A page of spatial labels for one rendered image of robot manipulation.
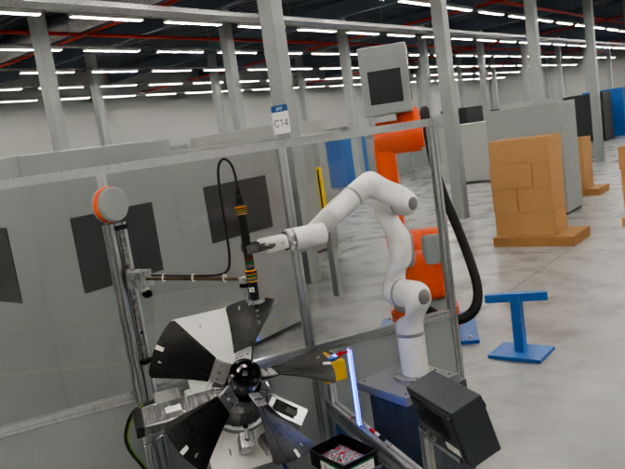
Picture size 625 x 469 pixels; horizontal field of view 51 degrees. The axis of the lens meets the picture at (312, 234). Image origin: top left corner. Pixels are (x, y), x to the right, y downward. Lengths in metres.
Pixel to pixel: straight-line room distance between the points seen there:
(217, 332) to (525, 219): 7.88
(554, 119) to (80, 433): 10.68
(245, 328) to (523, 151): 7.94
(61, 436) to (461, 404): 1.93
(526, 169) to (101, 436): 8.03
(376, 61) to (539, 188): 4.62
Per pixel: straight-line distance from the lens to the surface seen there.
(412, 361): 2.87
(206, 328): 2.87
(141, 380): 3.05
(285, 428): 2.51
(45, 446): 3.28
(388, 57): 6.19
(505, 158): 10.31
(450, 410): 1.95
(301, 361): 2.64
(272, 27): 9.31
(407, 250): 2.77
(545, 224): 10.22
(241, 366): 2.50
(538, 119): 12.75
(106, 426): 3.27
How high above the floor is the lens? 2.04
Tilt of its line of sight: 8 degrees down
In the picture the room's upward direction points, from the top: 8 degrees counter-clockwise
